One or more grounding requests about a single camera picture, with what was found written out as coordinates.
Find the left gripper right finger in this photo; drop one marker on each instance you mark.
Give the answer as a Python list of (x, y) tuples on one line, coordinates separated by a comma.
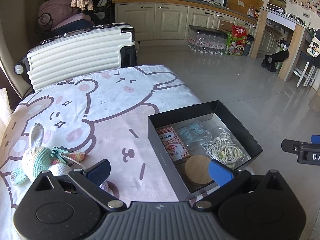
[(229, 181)]

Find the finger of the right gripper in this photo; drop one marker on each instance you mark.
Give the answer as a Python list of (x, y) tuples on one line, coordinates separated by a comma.
[(315, 138)]

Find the red playing cards box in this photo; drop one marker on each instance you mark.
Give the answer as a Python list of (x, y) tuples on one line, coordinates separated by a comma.
[(173, 145)]

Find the white ribbed suitcase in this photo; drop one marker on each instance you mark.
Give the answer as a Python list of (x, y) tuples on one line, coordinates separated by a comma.
[(77, 53)]

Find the black storage box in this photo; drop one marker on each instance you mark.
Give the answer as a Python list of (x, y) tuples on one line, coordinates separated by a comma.
[(211, 115)]

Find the crocheted pastel bunny toy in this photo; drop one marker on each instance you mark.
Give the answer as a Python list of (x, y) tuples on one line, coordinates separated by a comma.
[(37, 158)]

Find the red green snack carton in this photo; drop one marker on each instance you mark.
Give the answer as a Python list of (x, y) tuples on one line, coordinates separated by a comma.
[(236, 41)]

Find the brown cardboard piece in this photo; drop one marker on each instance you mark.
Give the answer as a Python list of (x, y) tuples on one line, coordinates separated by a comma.
[(226, 26)]

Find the wooden white desk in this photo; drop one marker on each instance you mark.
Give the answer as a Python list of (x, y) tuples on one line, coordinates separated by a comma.
[(296, 34)]

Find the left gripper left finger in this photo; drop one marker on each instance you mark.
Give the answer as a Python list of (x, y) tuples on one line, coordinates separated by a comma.
[(88, 182)]

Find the pack of water bottles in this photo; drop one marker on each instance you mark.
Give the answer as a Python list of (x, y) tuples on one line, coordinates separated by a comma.
[(207, 40)]

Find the dark grey trash bin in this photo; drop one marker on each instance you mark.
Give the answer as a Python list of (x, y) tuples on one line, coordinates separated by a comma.
[(249, 42)]

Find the bag of beige cords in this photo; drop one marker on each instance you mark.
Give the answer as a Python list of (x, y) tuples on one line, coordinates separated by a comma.
[(225, 148)]

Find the cream kitchen cabinets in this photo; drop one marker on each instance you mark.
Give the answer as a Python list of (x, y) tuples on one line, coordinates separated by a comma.
[(159, 22)]

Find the round wooden lid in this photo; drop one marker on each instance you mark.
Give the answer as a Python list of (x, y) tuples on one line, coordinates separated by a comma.
[(196, 170)]

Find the white stool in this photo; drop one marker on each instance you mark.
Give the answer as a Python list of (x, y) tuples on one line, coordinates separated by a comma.
[(307, 74)]

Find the cartoon bear bed sheet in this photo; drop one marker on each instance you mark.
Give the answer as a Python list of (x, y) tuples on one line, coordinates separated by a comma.
[(105, 115)]

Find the green crochet keychain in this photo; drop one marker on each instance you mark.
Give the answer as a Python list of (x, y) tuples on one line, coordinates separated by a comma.
[(62, 154)]

